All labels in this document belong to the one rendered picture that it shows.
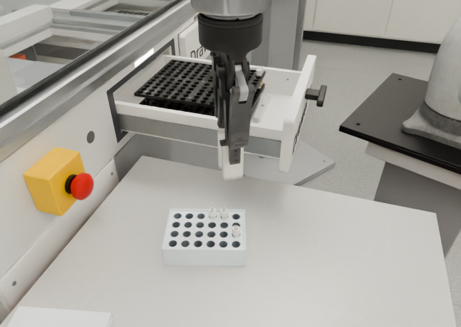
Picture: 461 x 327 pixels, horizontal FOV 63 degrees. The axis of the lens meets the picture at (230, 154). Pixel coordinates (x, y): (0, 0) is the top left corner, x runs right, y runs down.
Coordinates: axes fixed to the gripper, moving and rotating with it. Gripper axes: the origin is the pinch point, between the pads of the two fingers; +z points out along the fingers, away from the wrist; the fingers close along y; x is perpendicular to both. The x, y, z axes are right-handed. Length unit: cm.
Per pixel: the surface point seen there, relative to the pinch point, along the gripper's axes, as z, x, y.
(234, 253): 12.4, 1.4, -8.0
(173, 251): 11.9, 10.0, -5.7
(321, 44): 91, -152, 264
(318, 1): 54, -147, 270
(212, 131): 4.2, 0.1, 13.0
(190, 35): 0, -2, 51
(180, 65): 1.2, 2.3, 36.7
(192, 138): 6.6, 3.5, 15.1
